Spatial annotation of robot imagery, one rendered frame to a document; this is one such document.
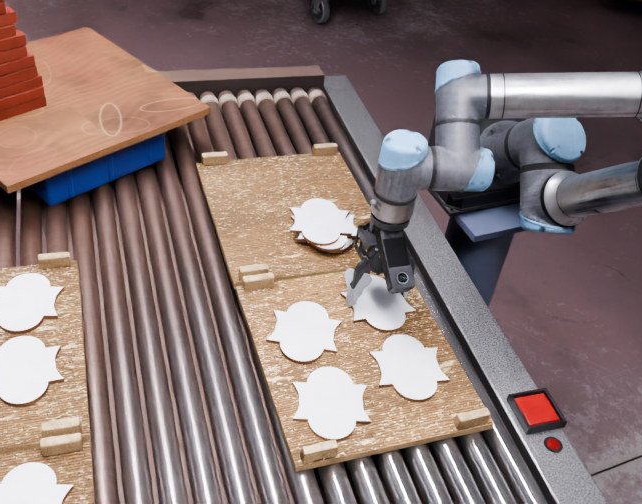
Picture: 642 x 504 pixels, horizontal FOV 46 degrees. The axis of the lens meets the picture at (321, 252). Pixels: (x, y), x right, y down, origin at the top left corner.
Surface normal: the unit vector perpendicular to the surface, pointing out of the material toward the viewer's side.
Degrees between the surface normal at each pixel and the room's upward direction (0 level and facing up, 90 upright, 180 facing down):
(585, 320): 0
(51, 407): 0
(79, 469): 0
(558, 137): 39
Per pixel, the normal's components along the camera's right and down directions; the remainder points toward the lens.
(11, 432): 0.11, -0.75
